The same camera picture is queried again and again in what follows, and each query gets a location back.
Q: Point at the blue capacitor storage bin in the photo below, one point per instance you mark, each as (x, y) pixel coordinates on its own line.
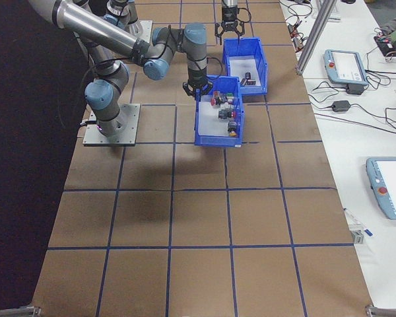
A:
(264, 69)

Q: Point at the white side desk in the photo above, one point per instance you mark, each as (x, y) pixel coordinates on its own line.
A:
(349, 142)

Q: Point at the black power adapter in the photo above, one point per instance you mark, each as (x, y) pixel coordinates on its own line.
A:
(341, 105)
(354, 89)

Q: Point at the black selector switch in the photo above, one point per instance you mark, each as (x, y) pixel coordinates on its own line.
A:
(223, 115)

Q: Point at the aluminium profile rail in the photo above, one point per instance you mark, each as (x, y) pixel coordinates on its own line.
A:
(13, 311)
(387, 311)

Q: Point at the small white box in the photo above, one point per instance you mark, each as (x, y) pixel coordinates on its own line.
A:
(358, 238)

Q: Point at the grey blue teach pendant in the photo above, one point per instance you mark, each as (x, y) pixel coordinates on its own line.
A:
(344, 67)
(379, 204)

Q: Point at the red mushroom push button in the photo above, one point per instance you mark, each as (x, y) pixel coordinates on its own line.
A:
(214, 100)

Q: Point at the orange grey switch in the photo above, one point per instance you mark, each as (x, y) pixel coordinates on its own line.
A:
(222, 97)

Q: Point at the orange black USB adapter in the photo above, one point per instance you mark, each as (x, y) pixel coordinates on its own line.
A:
(291, 29)
(298, 43)

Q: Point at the black frame cover cloth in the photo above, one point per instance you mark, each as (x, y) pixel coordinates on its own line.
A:
(19, 132)

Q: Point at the white square base plate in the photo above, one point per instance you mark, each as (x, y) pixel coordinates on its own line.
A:
(132, 132)
(146, 31)

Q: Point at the black computer mouse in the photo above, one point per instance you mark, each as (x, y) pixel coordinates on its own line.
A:
(349, 1)

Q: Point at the circuit board with red parts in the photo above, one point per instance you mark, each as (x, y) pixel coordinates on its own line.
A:
(384, 43)

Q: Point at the aluminium profile post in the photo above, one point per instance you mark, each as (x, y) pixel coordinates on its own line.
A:
(313, 36)

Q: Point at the white contact block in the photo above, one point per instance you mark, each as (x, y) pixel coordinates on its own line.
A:
(225, 106)

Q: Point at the green push button switch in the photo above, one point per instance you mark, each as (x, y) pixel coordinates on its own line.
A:
(230, 97)

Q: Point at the white pen blue cap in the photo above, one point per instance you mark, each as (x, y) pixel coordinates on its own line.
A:
(368, 232)

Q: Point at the yellow push button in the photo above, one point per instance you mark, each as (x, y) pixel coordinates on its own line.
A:
(232, 129)

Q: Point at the blue push-button storage bin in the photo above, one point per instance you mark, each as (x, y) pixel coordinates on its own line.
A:
(217, 141)

